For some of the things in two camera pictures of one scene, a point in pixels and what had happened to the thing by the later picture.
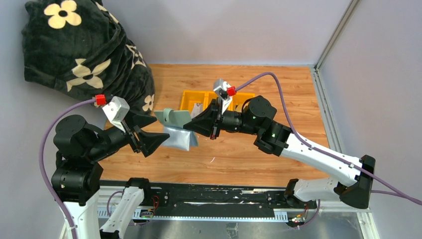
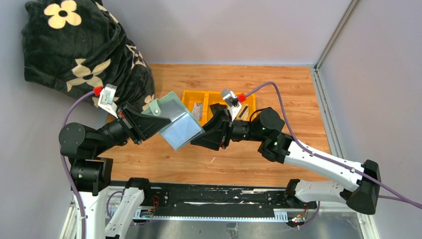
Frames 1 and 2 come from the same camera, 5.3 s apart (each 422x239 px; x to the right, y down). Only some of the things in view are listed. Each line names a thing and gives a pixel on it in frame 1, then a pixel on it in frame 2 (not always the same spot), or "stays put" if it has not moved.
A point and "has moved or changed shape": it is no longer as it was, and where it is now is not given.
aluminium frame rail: [329, 121] stays put
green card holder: [176, 136] has moved or changed shape
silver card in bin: [197, 108] stays put
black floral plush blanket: [79, 48] stays put
